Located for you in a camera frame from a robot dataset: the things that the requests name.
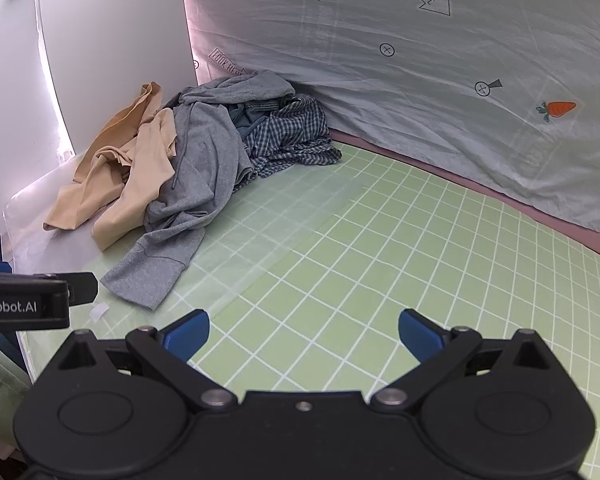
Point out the grey printed bed sheet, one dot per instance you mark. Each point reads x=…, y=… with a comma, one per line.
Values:
x=405, y=110

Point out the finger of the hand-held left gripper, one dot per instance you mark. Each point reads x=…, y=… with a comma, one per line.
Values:
x=84, y=288

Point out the light green cloth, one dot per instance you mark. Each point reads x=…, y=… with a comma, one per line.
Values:
x=0, y=385

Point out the small white paper tag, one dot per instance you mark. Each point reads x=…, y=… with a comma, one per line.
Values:
x=99, y=311

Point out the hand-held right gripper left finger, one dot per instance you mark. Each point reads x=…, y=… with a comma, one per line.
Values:
x=190, y=332

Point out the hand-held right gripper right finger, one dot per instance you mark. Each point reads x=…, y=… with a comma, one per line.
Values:
x=420, y=335

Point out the green grid mat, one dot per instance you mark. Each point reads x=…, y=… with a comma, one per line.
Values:
x=380, y=260

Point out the beige long-sleeve garment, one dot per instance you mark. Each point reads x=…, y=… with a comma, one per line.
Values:
x=140, y=185

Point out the pink backdrop strip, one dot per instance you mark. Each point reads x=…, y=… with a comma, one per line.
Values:
x=580, y=231

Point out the blue denim garment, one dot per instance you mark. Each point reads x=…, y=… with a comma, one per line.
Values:
x=252, y=117

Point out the blue plaid shirt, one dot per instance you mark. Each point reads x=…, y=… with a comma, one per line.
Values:
x=290, y=130

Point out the grey hoodie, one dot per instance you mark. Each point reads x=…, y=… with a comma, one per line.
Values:
x=205, y=160

